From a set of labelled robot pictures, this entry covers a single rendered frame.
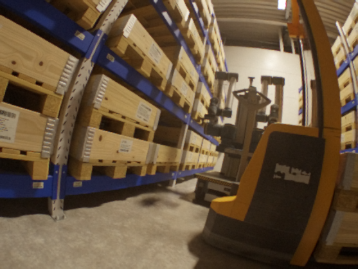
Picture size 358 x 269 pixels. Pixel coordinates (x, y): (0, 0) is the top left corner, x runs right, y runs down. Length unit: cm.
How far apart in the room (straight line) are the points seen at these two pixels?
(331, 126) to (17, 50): 169
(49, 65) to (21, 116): 28
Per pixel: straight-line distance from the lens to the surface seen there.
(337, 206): 111
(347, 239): 123
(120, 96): 118
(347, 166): 110
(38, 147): 91
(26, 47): 89
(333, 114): 116
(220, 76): 253
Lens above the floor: 62
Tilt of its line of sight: 5 degrees up
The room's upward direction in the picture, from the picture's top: 13 degrees clockwise
